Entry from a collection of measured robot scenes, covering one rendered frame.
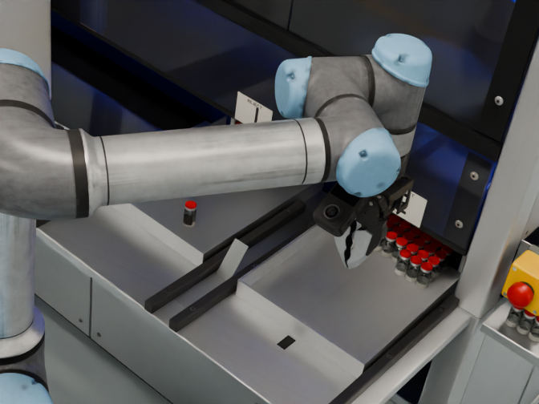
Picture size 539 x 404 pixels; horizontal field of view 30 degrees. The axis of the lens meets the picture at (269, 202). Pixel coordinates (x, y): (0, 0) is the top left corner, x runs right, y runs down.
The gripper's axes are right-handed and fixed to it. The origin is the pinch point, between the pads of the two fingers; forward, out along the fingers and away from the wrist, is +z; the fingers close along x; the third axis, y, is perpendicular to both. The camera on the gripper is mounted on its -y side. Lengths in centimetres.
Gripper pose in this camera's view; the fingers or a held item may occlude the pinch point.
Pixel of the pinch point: (346, 263)
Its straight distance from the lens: 146.2
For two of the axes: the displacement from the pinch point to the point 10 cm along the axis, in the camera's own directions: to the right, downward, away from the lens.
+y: 6.4, -4.1, 6.5
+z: -1.2, 7.8, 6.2
